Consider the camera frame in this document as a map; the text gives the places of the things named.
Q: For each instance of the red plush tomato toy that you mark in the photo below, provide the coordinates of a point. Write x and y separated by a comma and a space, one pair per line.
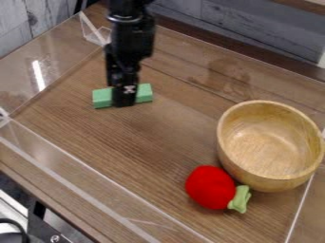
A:
212, 188

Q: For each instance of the clear acrylic corner bracket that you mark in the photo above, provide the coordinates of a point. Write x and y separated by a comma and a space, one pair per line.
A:
95, 35

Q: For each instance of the black table clamp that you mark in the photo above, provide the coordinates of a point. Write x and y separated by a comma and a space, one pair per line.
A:
39, 228

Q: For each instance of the green rectangular block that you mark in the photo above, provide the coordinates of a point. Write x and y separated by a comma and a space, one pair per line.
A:
102, 96

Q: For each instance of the light wooden bowl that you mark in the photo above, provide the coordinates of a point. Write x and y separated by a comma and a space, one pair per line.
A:
269, 145

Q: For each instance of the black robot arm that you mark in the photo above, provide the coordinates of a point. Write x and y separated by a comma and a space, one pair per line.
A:
129, 7

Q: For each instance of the clear acrylic tray wall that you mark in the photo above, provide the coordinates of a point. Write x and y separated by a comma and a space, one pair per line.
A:
101, 207

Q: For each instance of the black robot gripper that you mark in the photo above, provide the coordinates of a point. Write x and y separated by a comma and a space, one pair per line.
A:
133, 38

